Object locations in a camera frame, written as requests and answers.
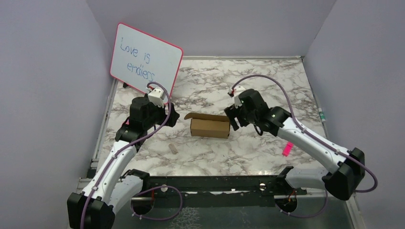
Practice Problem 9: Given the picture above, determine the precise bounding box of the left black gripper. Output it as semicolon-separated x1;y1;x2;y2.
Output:
144;99;180;129

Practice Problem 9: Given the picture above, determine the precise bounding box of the brown cardboard box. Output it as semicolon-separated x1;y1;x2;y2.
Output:
184;113;230;139

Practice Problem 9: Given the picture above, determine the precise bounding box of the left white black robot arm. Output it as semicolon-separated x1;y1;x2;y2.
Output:
67;95;180;229

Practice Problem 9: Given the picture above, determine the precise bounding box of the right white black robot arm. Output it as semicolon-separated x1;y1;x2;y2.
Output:
224;86;365;200

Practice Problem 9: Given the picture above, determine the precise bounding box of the small cork stopper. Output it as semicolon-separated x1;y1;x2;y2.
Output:
169;144;179;154

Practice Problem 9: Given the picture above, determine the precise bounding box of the green capped marker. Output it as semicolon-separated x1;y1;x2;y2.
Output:
318;107;326;123

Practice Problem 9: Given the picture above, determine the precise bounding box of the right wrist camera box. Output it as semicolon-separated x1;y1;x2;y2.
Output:
231;85;245;108

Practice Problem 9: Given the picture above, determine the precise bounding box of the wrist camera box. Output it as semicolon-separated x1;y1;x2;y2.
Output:
147;87;166;107
231;85;245;108

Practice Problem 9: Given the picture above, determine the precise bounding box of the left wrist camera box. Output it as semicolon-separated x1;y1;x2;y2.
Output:
147;87;166;107

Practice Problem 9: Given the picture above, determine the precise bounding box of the white board with pink frame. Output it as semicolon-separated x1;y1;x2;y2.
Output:
110;23;184;96

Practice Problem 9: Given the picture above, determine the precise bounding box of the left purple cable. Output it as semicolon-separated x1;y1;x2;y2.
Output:
79;82;183;229

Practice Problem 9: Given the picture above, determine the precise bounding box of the purple cable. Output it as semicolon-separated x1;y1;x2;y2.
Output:
228;74;379;219
79;82;183;229

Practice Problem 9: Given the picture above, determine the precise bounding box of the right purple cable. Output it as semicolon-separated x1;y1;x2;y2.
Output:
228;74;379;219

